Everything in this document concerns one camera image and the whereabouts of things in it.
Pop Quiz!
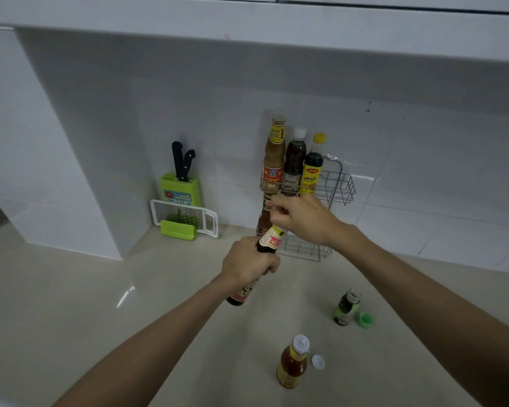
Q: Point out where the person's right hand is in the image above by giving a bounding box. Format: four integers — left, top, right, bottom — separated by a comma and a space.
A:
269, 193, 344, 250

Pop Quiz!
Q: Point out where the person's left hand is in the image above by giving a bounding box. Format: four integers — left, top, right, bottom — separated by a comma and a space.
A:
220, 236, 282, 293

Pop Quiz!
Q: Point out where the dark bottle red-white cap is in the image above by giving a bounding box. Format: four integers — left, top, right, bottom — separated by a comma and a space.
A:
226, 224, 288, 306

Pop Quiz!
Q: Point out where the red sauce bottle gold cap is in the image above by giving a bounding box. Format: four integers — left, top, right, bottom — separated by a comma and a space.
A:
256, 194, 277, 236

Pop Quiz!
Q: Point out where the dark bottle yellow label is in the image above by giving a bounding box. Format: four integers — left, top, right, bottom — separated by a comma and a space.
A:
299, 132, 327, 196

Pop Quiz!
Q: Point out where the grey wire two-tier rack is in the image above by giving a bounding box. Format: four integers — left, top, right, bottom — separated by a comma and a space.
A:
259, 155, 357, 262

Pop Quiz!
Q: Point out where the dark bottle white cap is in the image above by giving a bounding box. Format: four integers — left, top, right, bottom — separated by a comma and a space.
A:
281, 127, 308, 197

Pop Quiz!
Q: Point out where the tall brown sauce bottle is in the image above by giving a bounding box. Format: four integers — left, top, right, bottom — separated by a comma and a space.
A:
261, 112, 287, 196

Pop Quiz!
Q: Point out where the small green label bottle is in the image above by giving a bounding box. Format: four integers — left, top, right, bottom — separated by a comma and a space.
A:
331, 288, 362, 327

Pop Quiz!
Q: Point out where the orange sauce bottle white cap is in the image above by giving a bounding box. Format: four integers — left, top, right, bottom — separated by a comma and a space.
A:
276, 334, 311, 389

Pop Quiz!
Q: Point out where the person's left forearm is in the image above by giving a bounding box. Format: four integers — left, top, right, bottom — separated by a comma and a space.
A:
53, 276, 239, 407

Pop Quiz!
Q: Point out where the person's right forearm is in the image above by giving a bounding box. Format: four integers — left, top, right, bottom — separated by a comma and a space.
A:
334, 224, 509, 407

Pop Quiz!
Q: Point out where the green plastic grater holder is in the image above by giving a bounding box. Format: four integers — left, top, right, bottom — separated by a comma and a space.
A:
160, 219, 198, 241

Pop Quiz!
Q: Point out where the green knife block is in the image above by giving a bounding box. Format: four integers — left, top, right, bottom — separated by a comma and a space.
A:
161, 173, 202, 207

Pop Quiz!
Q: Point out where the white upper cabinet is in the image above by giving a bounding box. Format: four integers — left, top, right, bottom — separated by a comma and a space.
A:
0, 0, 509, 64

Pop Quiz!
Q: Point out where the white frame metal grater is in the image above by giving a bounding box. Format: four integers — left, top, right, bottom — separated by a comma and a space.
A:
149, 199, 219, 239

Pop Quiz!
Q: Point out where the small black handle knife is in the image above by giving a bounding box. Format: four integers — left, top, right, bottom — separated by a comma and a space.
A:
181, 149, 196, 183

